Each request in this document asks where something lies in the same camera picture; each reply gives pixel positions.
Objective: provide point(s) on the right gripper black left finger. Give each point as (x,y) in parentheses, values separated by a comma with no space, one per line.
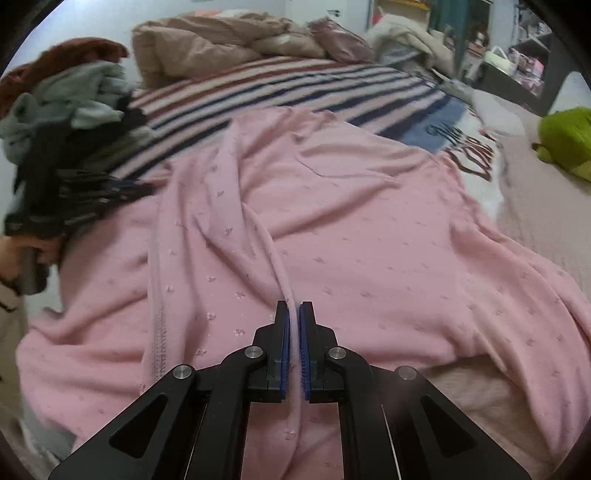
(190,424)

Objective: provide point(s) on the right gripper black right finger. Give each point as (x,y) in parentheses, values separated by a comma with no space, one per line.
(394,424)

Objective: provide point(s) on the pink dotted garment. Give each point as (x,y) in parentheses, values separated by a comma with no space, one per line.
(291,205)

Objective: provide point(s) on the black garment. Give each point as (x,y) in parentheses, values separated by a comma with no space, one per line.
(65,178)

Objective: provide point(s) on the grey-green garment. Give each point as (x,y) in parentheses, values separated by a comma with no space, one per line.
(86,96)

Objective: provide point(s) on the dark red garment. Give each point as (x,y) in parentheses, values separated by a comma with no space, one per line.
(58,58)

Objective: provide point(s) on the beige crumpled duvet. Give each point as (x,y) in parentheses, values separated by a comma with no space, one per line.
(196,46)

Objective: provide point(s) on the beige ribbed bed cover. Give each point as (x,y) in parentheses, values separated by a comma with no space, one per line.
(546,209)

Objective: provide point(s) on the striped fleece blanket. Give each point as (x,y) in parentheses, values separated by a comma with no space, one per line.
(383,100)

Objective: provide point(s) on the green plush toy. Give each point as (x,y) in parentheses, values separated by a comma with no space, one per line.
(564,139)

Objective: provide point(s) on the mauve satin pillow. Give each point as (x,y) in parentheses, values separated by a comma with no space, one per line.
(341,44)

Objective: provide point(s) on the cream coat pile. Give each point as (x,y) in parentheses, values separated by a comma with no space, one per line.
(392,28)

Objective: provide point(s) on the dark bookshelf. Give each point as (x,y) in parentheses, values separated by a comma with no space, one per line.
(531,69)

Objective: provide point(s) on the teal curtain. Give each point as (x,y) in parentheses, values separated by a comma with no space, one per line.
(452,16)

